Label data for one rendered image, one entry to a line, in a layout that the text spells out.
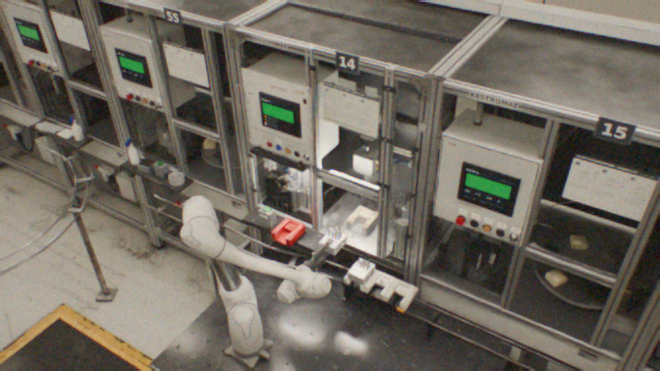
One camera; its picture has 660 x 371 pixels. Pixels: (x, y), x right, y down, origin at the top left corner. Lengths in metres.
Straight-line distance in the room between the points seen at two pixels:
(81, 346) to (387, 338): 2.11
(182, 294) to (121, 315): 0.43
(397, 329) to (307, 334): 0.47
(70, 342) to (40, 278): 0.74
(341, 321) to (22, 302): 2.48
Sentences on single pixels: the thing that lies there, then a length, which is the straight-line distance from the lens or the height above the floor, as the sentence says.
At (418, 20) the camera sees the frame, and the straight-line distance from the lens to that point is 3.05.
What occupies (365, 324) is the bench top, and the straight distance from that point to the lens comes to 3.13.
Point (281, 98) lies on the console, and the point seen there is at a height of 1.73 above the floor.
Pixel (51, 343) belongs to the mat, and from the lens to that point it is 4.34.
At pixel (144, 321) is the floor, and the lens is 4.24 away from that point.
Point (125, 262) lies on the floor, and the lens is 4.70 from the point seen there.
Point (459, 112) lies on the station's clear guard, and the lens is 2.46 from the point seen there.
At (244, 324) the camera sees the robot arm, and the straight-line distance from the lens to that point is 2.84.
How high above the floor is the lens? 3.12
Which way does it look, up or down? 38 degrees down
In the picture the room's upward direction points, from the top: 1 degrees counter-clockwise
